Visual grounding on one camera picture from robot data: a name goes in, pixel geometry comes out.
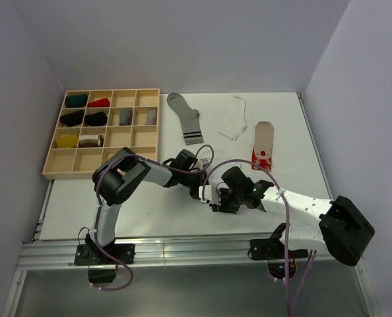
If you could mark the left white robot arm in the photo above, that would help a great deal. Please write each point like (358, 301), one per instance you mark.
(117, 179)

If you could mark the white striped sock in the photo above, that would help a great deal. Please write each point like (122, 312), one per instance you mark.
(220, 155)

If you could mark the red rolled sock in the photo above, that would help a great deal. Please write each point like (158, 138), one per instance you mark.
(100, 103)

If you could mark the plain white sock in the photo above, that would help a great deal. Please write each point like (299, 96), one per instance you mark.
(234, 123)

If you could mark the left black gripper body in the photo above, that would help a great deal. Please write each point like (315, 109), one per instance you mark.
(192, 181)

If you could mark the grey striped sock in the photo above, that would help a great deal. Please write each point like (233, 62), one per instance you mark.
(189, 119)

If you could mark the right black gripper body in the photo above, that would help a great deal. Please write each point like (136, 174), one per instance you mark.
(230, 201)

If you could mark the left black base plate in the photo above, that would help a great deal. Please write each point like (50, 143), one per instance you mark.
(121, 252)

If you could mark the black rolled sock left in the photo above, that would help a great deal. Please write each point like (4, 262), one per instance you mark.
(72, 119)

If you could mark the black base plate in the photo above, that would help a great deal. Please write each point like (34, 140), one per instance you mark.
(121, 252)
(265, 249)

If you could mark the white brown rolled sock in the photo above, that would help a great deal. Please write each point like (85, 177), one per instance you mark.
(90, 140)

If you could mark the yellow rolled sock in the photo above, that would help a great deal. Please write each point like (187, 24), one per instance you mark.
(67, 142)

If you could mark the wooden compartment tray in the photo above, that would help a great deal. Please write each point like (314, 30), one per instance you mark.
(140, 138)

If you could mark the aluminium mounting rail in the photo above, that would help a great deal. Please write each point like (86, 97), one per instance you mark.
(149, 252)

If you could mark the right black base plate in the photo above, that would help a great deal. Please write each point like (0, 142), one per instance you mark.
(265, 249)

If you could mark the beige red reindeer sock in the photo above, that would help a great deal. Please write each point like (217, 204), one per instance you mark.
(263, 145)

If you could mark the black rolled sock right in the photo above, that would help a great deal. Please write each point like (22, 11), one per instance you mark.
(96, 120)

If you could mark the light grey rolled sock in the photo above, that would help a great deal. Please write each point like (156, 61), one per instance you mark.
(151, 117)

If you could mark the dark green rolled sock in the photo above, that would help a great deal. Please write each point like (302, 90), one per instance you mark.
(76, 101)

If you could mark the black rolled sock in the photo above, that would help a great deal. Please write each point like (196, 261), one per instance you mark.
(72, 119)
(96, 120)

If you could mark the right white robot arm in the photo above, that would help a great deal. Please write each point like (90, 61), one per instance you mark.
(335, 226)

